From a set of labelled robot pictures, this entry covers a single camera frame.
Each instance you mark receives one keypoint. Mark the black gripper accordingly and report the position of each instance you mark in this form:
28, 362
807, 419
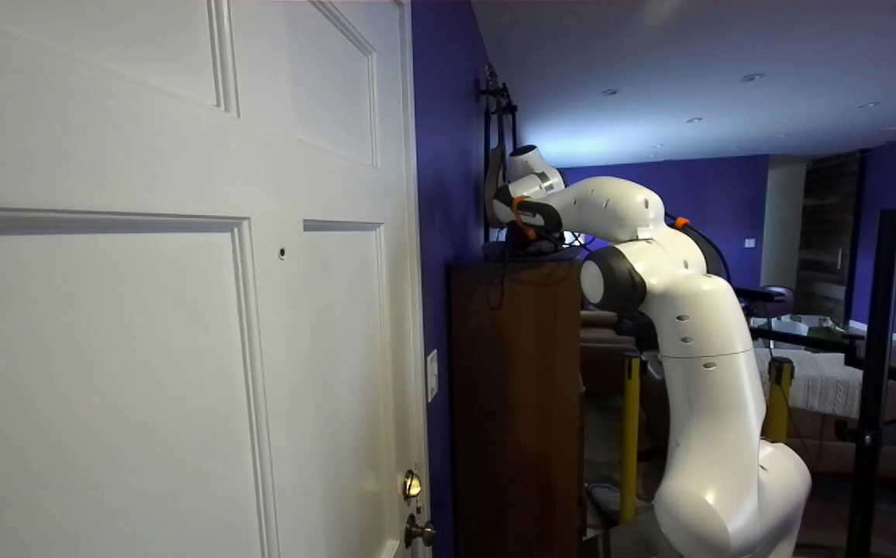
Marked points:
530, 237

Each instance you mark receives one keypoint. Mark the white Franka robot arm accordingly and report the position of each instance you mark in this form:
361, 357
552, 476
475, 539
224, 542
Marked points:
715, 415

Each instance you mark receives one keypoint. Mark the dark wooden cabinet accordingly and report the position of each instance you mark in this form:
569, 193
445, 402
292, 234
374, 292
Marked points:
511, 415

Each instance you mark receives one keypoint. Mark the bronze door knob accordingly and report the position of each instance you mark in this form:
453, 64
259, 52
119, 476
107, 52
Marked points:
416, 531

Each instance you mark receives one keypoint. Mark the white panel door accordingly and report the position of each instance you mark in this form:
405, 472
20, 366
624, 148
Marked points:
107, 362

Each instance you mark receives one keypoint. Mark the yellow pole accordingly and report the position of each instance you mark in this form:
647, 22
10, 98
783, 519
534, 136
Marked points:
631, 443
780, 403

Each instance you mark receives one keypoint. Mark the dark tall shelf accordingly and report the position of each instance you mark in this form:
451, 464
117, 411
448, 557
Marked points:
831, 237

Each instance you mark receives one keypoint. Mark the white tablecloth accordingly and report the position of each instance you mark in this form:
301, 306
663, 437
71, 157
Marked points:
822, 388

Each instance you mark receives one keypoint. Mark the black vertical stand pole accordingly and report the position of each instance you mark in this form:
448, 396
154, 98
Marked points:
873, 384

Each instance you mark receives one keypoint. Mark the black metal wall ornament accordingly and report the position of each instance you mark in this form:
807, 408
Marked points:
494, 136

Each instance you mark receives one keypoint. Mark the white wall light switch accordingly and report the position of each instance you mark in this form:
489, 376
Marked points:
431, 376

